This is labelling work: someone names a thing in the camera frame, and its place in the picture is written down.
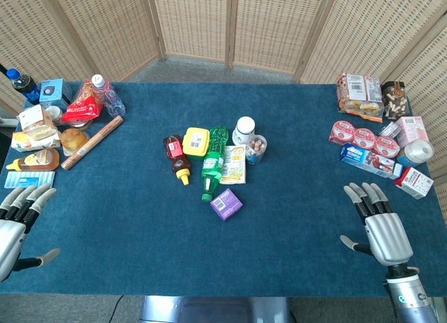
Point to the small silver can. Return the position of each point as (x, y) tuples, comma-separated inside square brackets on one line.
[(388, 130)]

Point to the light blue flat pack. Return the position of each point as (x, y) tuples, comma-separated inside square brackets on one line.
[(29, 179)]

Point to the dark cola bottle blue cap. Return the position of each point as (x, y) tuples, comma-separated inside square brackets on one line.
[(23, 85)]

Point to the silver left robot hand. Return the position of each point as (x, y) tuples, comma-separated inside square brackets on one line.
[(8, 228)]

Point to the wrapped muffin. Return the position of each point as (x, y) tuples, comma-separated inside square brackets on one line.
[(74, 140)]

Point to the clear cup of biscuit sticks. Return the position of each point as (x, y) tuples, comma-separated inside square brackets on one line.
[(256, 149)]

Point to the white green food box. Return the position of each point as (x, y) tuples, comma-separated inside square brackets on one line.
[(33, 143)]

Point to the white supplement bottle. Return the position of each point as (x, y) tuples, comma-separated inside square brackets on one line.
[(244, 130)]

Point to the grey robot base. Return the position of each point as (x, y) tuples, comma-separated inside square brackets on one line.
[(213, 309)]

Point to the yellow square plastic box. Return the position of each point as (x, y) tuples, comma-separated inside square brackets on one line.
[(196, 141)]

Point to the yellow white snack packet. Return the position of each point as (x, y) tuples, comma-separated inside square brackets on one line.
[(234, 164)]

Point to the wicker folding screen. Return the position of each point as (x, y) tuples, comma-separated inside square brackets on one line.
[(223, 26)]

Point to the snack multipack with barcodes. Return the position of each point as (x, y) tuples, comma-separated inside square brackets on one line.
[(359, 95)]

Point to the light blue product box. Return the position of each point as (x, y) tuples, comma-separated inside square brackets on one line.
[(51, 90)]

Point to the blue toothpaste box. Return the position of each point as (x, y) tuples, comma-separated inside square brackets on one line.
[(368, 161)]

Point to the dark jar of mushroom biscuits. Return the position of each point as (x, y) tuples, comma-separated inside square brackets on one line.
[(394, 99)]

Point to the pink carton box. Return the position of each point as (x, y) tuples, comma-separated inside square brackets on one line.
[(412, 129)]

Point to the red white round cup pack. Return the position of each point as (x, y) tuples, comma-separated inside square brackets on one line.
[(363, 138)]

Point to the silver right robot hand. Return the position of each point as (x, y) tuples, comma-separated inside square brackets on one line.
[(387, 235)]

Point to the blue table cloth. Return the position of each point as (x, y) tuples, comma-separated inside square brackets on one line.
[(216, 239)]

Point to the blue jar white lid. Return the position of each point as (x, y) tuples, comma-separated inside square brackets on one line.
[(415, 153)]

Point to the honey bottle yellow cap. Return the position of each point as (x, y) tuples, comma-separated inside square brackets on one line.
[(36, 160)]

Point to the green plastic bottle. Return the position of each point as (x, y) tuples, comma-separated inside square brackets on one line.
[(213, 162)]

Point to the purple small box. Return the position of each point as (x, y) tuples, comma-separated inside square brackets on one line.
[(226, 204)]

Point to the sandwich pack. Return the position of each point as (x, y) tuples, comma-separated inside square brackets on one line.
[(36, 122)]

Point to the red snack bag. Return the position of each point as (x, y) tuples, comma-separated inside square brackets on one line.
[(84, 106)]

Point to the brown syrup bottle red label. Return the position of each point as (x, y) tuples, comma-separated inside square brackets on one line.
[(177, 155)]

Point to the clear water bottle white cap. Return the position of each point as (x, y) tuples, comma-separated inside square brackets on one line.
[(110, 95)]

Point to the red white small carton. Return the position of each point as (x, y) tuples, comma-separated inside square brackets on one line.
[(413, 181)]

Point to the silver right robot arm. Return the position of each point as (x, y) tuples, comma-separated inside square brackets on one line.
[(408, 295)]

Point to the brown cylindrical wrapped roll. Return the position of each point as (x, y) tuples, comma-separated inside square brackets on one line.
[(92, 142)]

